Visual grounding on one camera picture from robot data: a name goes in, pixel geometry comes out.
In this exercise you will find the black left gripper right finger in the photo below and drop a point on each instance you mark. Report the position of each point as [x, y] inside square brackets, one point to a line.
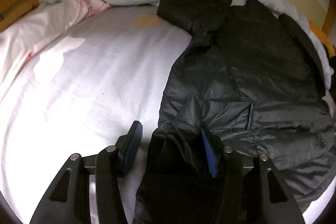
[247, 189]

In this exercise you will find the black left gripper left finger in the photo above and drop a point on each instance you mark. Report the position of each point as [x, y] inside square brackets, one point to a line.
[66, 200]

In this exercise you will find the black puffer jacket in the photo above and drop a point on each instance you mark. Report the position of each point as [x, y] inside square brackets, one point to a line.
[256, 82]

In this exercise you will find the white pink bed sheet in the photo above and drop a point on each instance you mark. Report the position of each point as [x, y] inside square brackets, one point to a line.
[82, 93]

